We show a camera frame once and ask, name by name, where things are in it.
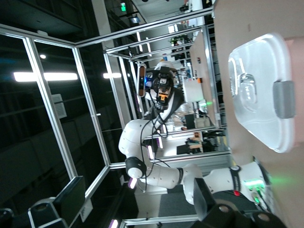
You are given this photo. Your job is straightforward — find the white lunch box grey clips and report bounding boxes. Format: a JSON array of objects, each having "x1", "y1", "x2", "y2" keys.
[{"x1": 228, "y1": 32, "x2": 304, "y2": 154}]

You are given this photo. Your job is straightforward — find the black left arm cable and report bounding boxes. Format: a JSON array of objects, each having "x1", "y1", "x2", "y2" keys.
[{"x1": 140, "y1": 94, "x2": 181, "y2": 193}]

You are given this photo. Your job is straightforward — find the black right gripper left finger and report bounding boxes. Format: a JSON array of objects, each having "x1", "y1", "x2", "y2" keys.
[{"x1": 28, "y1": 175, "x2": 86, "y2": 228}]

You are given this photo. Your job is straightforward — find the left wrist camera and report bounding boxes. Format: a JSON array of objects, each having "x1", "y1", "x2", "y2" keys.
[{"x1": 137, "y1": 63, "x2": 147, "y2": 98}]

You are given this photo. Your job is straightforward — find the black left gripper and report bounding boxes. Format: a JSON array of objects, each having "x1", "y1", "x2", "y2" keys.
[{"x1": 150, "y1": 66, "x2": 177, "y2": 111}]

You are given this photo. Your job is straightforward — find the aluminium frame profile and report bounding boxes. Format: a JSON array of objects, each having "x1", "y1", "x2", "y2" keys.
[{"x1": 0, "y1": 6, "x2": 228, "y2": 228}]

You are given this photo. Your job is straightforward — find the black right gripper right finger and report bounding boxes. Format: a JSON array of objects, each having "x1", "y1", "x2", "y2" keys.
[{"x1": 193, "y1": 178, "x2": 287, "y2": 228}]

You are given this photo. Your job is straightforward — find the white paper label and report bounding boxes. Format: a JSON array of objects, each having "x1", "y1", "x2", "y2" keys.
[{"x1": 51, "y1": 94, "x2": 68, "y2": 119}]

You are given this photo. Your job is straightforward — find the ceiling light strip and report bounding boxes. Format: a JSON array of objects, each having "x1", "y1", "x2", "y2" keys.
[{"x1": 13, "y1": 72, "x2": 79, "y2": 83}]

